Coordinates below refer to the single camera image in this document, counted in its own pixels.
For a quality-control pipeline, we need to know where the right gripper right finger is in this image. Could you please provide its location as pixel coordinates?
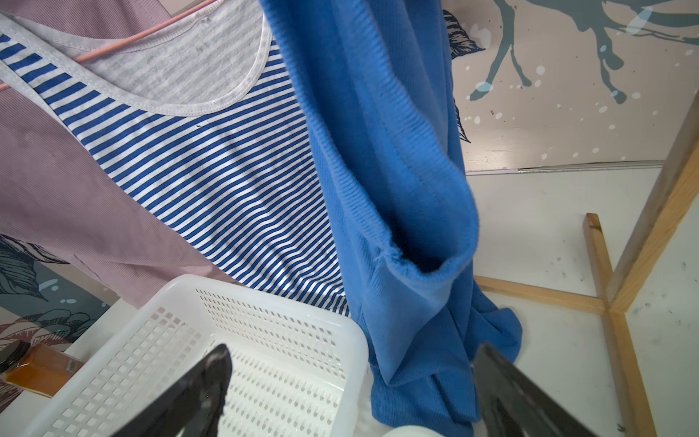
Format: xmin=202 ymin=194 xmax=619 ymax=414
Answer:
xmin=473 ymin=344 xmax=595 ymax=437

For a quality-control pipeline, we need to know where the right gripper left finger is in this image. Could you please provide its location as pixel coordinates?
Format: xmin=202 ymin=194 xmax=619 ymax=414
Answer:
xmin=114 ymin=344 xmax=233 ymax=437

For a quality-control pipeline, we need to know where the pink tank top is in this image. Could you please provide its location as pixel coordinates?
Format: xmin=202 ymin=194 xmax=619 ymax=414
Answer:
xmin=0 ymin=0 xmax=236 ymax=308

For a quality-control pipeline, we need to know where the striped tank top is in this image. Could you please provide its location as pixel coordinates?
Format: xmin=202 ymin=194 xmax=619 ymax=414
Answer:
xmin=1 ymin=1 xmax=350 ymax=315

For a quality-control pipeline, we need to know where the blue tank top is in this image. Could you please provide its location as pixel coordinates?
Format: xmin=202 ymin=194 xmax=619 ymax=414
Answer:
xmin=262 ymin=1 xmax=522 ymax=436

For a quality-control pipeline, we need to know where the white perforated basket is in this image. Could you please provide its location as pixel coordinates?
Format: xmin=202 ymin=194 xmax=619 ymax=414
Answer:
xmin=25 ymin=275 xmax=368 ymax=436

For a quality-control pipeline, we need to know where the white plastic tray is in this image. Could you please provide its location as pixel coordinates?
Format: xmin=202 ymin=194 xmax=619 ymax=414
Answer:
xmin=382 ymin=425 xmax=443 ymax=437

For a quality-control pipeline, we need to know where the wooden clothes rack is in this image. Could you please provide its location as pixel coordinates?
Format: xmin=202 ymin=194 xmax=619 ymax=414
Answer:
xmin=477 ymin=102 xmax=698 ymax=436

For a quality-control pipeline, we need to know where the brown box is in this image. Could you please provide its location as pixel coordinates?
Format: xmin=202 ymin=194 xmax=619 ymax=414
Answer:
xmin=1 ymin=340 xmax=84 ymax=397

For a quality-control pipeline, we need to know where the pink wire hanger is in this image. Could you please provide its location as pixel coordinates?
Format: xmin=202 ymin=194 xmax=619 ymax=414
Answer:
xmin=1 ymin=1 xmax=211 ymax=61

